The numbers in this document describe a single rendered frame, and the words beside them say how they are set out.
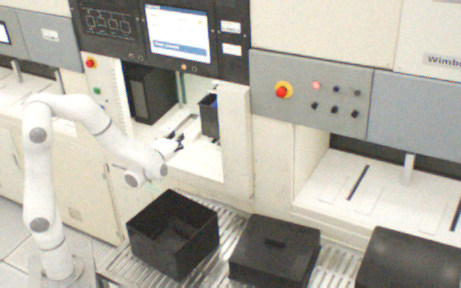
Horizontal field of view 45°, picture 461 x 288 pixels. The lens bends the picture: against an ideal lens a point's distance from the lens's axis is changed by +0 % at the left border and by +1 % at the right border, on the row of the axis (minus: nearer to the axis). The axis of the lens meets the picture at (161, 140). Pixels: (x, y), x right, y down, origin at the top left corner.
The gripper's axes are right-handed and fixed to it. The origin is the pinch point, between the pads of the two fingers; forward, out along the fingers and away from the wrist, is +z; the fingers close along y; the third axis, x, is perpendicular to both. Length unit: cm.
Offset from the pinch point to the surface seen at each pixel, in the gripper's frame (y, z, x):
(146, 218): -6.3, -20.4, -31.5
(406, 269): 94, -12, -18
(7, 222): -156, 3, -119
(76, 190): -91, 15, -75
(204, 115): -8.1, 34.9, -12.7
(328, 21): 55, 16, 51
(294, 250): 55, -8, -33
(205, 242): 21.5, -18.6, -34.4
